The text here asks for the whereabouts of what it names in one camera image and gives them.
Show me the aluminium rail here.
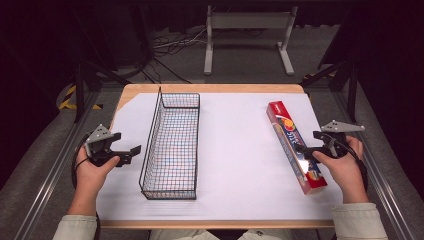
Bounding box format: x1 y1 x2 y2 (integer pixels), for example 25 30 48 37
12 89 102 240
332 89 418 240

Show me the yellow black hazard tape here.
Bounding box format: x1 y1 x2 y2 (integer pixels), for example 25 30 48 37
58 84 103 111

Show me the bundle of floor cables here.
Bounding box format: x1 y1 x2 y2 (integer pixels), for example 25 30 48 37
141 26 209 85

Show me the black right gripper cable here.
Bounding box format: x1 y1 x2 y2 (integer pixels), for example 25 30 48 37
333 139 370 193

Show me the white table mat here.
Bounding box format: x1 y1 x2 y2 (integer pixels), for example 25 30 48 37
95 92 345 222

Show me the person's right hand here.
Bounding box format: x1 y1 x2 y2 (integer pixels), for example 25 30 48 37
311 134 370 205

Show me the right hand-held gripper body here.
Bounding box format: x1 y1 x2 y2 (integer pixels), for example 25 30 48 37
321 119 366 159

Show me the person's left hand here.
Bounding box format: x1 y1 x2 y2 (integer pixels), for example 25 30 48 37
74 147 121 202

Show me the white metal stand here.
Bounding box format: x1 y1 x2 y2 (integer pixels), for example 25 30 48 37
203 5 299 77

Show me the black wire basket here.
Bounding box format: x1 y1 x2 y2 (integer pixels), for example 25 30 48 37
138 86 202 201

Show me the black metal stand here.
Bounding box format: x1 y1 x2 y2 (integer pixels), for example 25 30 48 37
72 58 132 124
299 59 360 124

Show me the long red wrap box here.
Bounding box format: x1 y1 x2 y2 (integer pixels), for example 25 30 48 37
265 100 329 196

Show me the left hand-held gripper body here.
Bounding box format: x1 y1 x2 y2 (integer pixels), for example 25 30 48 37
84 123 121 168

